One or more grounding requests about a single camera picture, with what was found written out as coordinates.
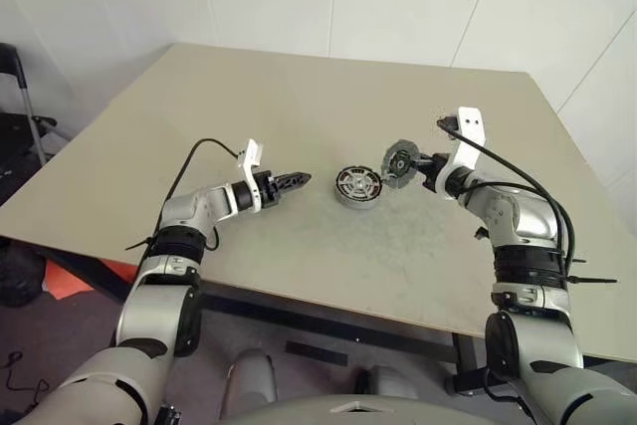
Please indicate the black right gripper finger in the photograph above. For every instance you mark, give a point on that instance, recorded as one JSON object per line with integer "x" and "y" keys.
{"x": 429, "y": 181}
{"x": 422, "y": 161}

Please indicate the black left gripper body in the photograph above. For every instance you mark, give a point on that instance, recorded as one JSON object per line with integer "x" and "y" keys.
{"x": 269, "y": 191}

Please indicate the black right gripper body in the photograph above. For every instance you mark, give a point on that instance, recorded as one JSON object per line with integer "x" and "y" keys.
{"x": 439, "y": 163}

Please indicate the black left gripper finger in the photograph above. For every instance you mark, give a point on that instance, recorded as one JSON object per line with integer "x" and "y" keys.
{"x": 291, "y": 188}
{"x": 296, "y": 178}

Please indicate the silver motor cover with circuit board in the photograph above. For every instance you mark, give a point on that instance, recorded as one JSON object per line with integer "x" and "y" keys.
{"x": 398, "y": 163}

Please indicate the silver spoked rotor ring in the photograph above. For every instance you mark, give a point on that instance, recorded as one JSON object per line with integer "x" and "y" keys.
{"x": 357, "y": 183}

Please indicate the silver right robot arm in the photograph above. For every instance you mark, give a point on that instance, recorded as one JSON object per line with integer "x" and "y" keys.
{"x": 527, "y": 216}

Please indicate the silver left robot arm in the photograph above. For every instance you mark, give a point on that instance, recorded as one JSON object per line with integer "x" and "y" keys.
{"x": 149, "y": 310}

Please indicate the silver motor housing with copper windings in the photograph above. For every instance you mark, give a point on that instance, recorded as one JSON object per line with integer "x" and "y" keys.
{"x": 356, "y": 202}

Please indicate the black floor strip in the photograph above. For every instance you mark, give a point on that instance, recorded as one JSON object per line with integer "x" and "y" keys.
{"x": 316, "y": 353}

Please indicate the grey rounded robot leg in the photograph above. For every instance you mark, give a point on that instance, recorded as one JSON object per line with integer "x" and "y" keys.
{"x": 254, "y": 375}

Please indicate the orange sheet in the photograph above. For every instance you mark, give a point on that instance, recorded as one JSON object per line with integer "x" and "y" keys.
{"x": 64, "y": 280}

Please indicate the grey robot torso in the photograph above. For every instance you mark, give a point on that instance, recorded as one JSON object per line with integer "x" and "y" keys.
{"x": 358, "y": 412}

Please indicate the black rounded bag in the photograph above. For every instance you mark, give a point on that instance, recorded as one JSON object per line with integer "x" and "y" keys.
{"x": 20, "y": 271}

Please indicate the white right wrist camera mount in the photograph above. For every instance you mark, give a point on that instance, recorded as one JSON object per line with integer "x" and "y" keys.
{"x": 470, "y": 146}

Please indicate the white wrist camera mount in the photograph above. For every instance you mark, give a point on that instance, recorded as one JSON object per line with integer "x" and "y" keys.
{"x": 247, "y": 161}
{"x": 470, "y": 146}

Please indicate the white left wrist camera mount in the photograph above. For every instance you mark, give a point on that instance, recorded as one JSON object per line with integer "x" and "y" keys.
{"x": 247, "y": 161}

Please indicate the black table frame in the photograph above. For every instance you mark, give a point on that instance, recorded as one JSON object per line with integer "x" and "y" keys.
{"x": 323, "y": 313}

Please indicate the black chair with metal frame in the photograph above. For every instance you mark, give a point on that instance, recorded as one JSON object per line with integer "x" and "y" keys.
{"x": 10, "y": 62}

